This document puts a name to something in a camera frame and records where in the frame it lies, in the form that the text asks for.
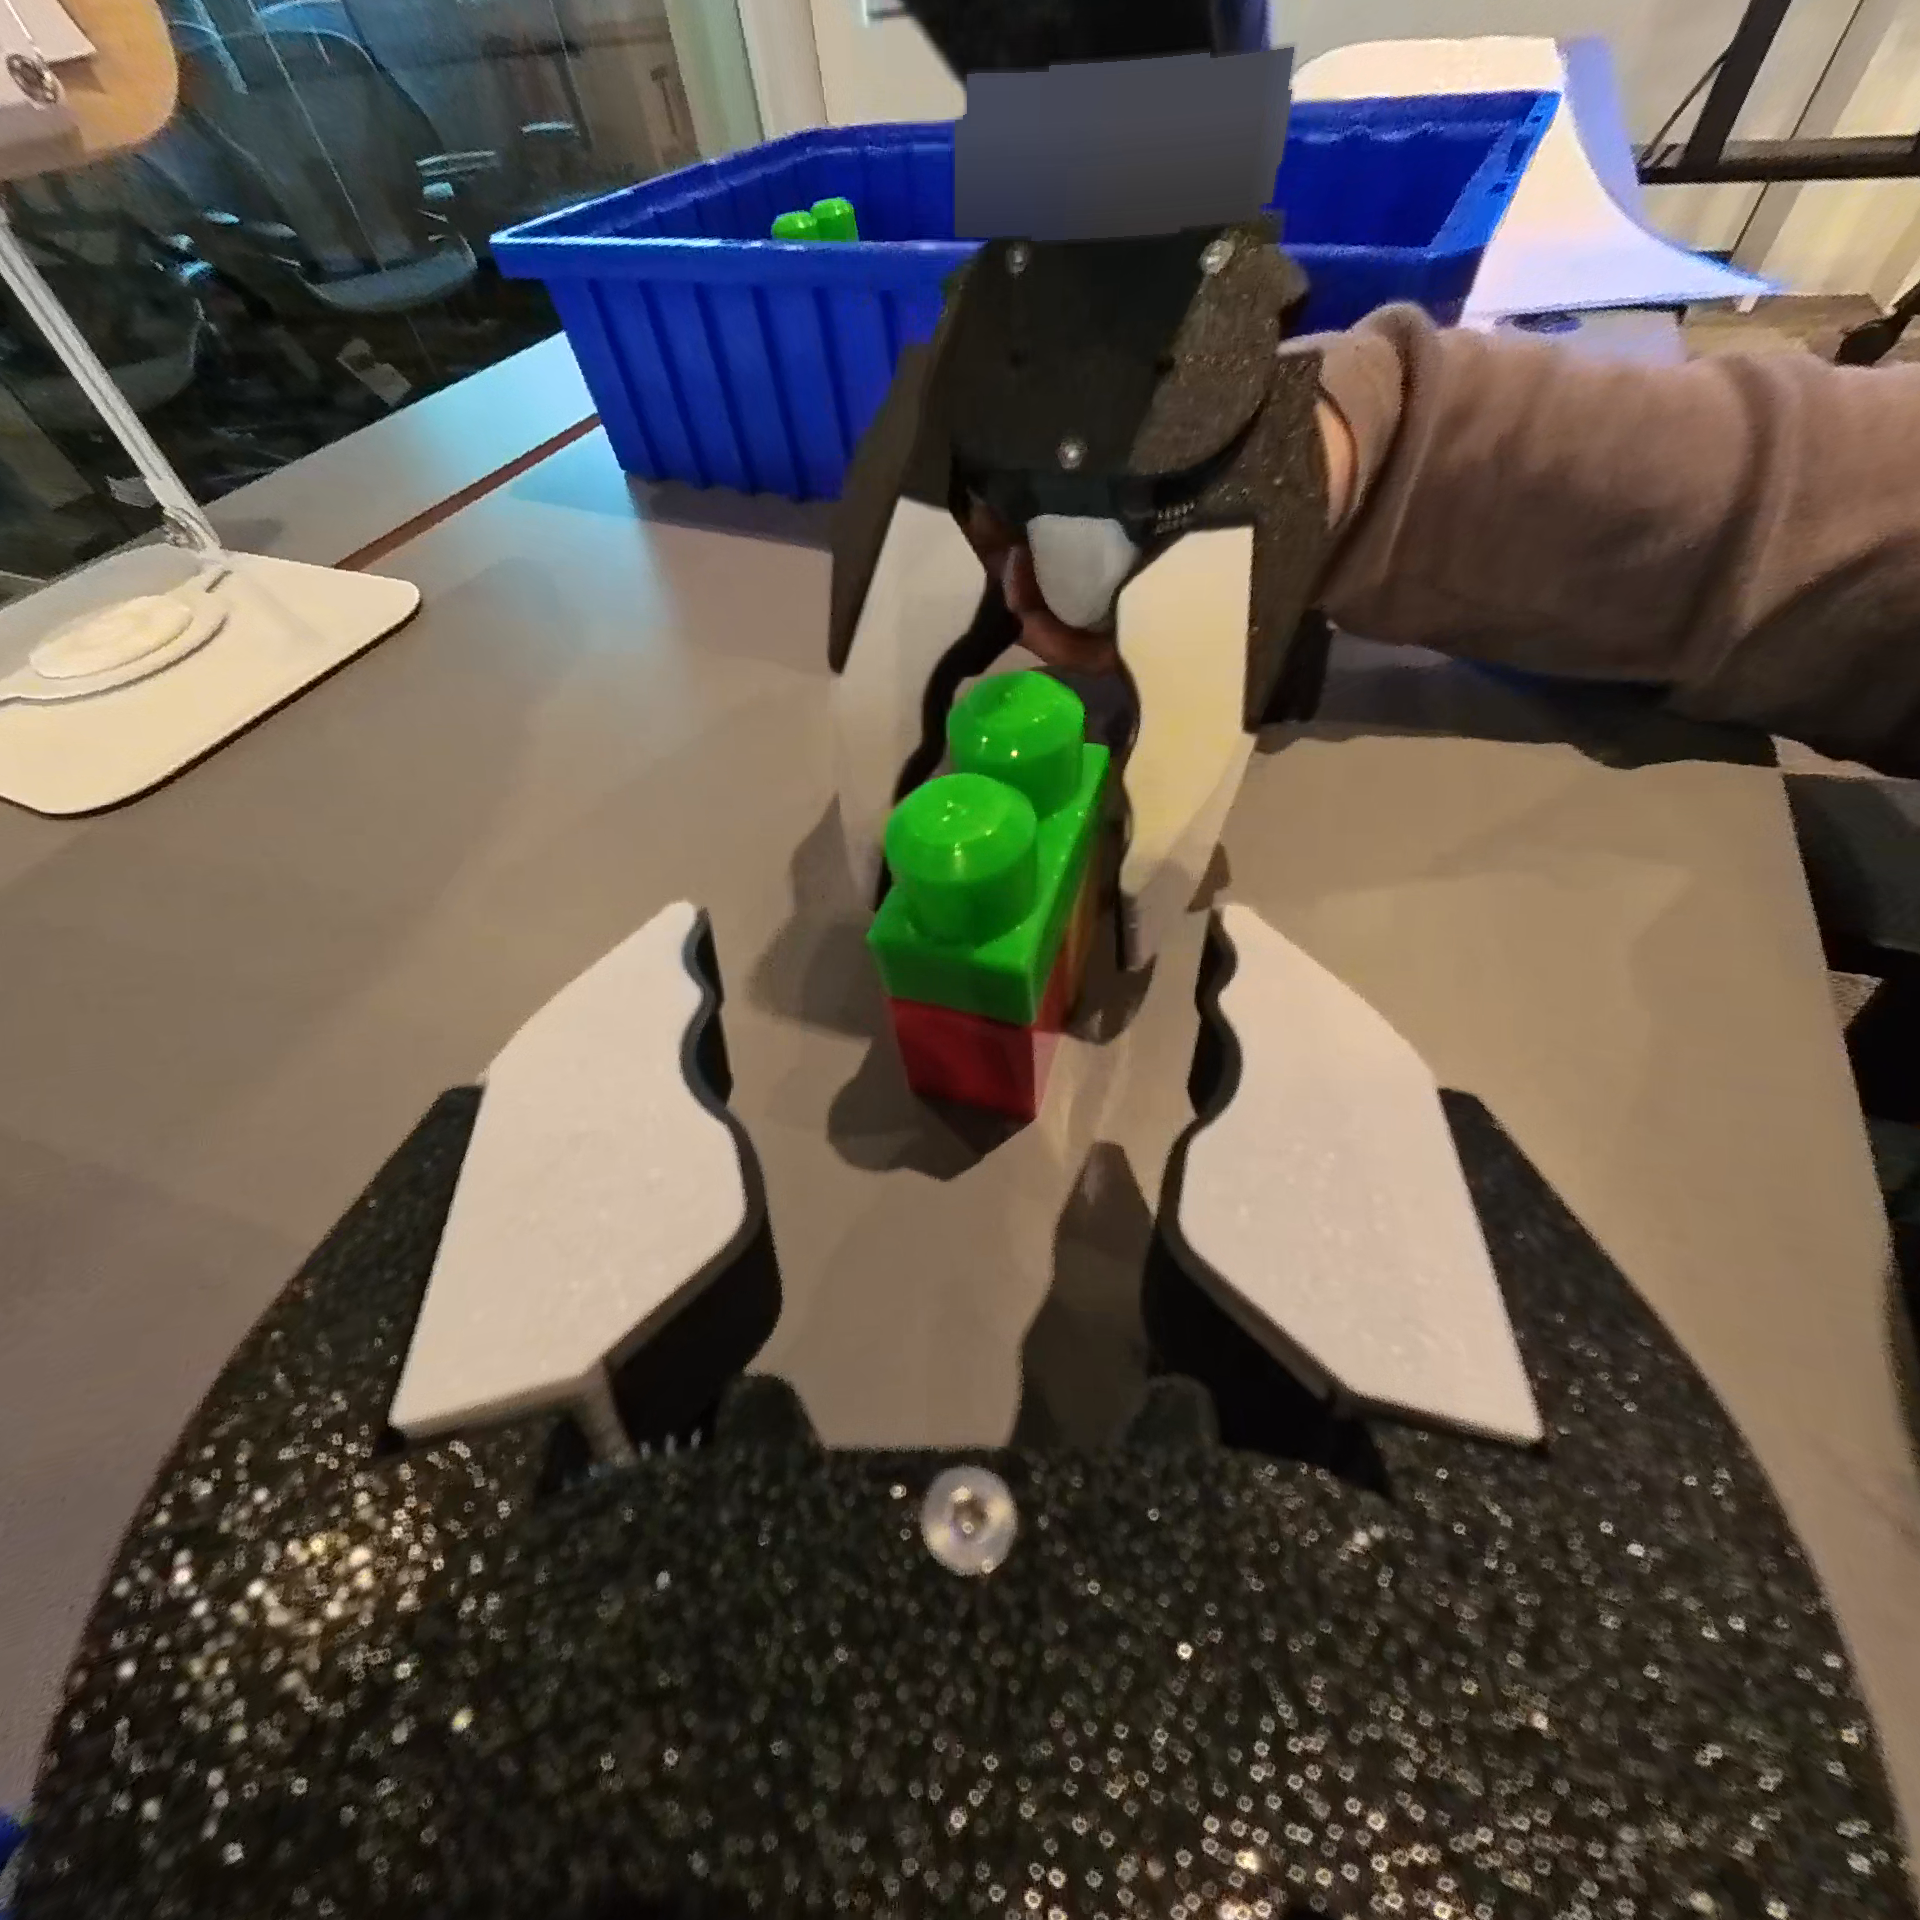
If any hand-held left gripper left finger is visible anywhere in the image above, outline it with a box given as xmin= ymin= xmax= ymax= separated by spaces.
xmin=384 ymin=898 xmax=786 ymax=1470

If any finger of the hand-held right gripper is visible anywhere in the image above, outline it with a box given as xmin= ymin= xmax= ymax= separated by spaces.
xmin=831 ymin=495 xmax=993 ymax=910
xmin=1112 ymin=514 xmax=1258 ymax=974

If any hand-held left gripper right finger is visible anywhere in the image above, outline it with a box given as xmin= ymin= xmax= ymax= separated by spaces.
xmin=1146 ymin=898 xmax=1550 ymax=1449

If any green two-stud mega block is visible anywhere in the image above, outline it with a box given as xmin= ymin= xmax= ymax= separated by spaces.
xmin=868 ymin=670 xmax=1116 ymax=1033

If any red one-stud mega block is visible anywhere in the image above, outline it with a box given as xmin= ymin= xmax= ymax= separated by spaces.
xmin=888 ymin=939 xmax=1106 ymax=1125

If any person's right forearm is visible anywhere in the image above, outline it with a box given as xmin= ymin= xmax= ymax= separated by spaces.
xmin=1276 ymin=304 xmax=1920 ymax=775

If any person's right hand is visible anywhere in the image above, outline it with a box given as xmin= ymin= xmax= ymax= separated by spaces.
xmin=968 ymin=502 xmax=1128 ymax=673

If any white sheet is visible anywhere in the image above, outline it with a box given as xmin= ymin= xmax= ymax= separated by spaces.
xmin=1294 ymin=36 xmax=1788 ymax=329

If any white board stand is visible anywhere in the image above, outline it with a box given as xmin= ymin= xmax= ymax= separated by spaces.
xmin=0 ymin=142 xmax=424 ymax=818

